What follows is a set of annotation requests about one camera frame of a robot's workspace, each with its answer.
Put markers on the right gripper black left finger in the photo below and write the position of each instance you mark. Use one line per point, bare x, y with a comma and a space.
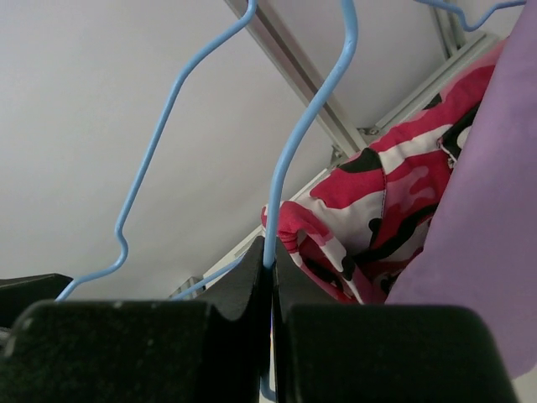
213, 348

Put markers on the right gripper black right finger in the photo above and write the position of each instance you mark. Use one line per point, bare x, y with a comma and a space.
326, 351

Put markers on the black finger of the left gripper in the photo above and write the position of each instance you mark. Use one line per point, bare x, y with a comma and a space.
19, 293

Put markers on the pink floral trousers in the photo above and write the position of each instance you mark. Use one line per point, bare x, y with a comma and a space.
356, 230

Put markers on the aluminium frame left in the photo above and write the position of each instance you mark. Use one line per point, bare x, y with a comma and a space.
238, 108

